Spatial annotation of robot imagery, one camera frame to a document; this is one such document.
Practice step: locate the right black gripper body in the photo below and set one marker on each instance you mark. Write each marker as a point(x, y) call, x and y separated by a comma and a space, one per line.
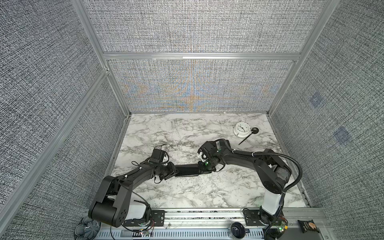
point(206, 167)

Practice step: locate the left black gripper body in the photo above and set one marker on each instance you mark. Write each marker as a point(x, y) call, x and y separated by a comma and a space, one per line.
point(166, 171)

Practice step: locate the black phone case front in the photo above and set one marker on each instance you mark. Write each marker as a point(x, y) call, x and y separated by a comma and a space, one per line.
point(187, 171)

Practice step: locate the black screen purple phone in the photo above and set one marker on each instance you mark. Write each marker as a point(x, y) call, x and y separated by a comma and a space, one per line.
point(222, 144)

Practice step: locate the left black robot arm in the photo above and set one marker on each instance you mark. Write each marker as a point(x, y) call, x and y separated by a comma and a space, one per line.
point(111, 203)

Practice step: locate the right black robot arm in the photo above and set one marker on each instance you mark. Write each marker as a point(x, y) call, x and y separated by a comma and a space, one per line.
point(277, 172)

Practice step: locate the white round clock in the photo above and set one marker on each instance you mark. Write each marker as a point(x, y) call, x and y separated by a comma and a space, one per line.
point(241, 130)

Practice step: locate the black round-head spoon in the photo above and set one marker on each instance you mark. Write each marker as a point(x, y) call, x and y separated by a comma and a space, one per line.
point(254, 131)

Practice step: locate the small green circuit board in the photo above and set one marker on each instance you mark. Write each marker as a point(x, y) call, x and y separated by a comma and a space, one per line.
point(144, 232)

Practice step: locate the black round knob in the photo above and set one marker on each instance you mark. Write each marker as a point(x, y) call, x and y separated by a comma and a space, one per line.
point(238, 231)

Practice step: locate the right green circuit board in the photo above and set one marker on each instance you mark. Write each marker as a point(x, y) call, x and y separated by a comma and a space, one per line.
point(282, 227)

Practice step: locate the black fan left corner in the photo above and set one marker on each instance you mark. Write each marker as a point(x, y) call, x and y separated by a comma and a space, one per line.
point(87, 229)

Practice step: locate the snack packet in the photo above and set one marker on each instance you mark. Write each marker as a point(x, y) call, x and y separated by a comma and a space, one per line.
point(308, 226)

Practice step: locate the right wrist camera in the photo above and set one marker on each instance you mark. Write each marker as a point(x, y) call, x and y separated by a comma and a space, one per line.
point(209, 149)

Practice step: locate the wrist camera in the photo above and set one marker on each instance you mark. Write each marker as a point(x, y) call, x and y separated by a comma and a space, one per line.
point(159, 157)
point(209, 149)

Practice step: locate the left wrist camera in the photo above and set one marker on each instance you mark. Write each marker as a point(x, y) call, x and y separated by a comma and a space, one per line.
point(159, 157)

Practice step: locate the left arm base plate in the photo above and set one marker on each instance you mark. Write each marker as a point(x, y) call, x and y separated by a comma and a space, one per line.
point(157, 218)

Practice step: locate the aluminium front rail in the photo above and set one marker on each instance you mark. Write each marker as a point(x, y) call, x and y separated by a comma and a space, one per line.
point(214, 224)

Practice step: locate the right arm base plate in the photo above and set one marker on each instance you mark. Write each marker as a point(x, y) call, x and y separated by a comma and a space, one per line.
point(252, 217)

